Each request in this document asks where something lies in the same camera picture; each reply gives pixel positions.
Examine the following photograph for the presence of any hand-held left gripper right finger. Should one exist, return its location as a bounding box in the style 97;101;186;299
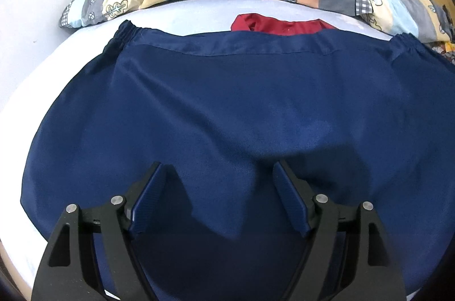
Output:
272;161;408;301

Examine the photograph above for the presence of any red garment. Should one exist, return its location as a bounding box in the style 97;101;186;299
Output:
230;13;338;36

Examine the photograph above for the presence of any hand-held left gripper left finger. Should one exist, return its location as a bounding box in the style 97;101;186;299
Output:
31;162;171;301

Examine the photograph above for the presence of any yellow and dark printed cloth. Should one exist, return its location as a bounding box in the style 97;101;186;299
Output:
432;40;455;66

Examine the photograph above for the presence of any navy blue garment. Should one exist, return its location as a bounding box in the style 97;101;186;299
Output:
19;20;455;301

